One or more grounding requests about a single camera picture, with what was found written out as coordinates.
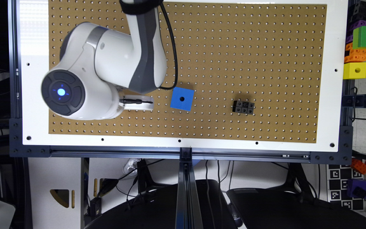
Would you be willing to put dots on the black brick block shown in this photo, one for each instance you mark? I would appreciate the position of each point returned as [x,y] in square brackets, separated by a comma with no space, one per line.
[243,107]

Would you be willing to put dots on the purple block lower right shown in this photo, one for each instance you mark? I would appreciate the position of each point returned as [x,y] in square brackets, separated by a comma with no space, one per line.
[356,188]

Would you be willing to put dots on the yellow cube block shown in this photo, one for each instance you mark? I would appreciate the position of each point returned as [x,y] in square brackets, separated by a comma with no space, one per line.
[354,71]

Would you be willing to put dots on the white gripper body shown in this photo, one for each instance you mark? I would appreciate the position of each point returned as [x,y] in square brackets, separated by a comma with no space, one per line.
[137,102]

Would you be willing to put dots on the black chair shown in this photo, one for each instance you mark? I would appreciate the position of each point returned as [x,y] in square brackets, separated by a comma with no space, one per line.
[158,210]
[273,209]

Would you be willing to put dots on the orange block lower right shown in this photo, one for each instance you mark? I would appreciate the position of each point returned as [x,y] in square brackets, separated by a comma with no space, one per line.
[358,165]

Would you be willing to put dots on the orange brick blocks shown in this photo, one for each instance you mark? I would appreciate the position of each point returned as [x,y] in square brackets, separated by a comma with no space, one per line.
[354,55]

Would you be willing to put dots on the black chair left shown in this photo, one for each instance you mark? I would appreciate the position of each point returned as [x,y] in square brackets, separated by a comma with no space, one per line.
[158,210]

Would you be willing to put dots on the aluminium frame rail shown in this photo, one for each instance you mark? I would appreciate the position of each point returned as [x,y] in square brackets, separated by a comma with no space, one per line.
[342,155]

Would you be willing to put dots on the purple brick block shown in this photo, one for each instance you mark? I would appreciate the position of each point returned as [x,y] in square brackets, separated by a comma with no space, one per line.
[351,28]

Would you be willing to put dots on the black chair right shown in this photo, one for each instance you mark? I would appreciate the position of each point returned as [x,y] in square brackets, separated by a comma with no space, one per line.
[273,209]

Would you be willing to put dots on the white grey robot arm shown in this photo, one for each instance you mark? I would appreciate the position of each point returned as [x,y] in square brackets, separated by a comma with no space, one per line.
[103,72]

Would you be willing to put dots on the fiducial marker board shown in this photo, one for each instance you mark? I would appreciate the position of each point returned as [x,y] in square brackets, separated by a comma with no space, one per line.
[337,186]

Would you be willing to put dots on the blue cube block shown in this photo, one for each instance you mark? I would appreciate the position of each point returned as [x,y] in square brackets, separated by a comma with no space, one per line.
[182,98]

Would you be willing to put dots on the vertical aluminium post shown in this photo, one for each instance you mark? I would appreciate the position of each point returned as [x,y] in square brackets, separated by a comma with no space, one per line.
[188,212]

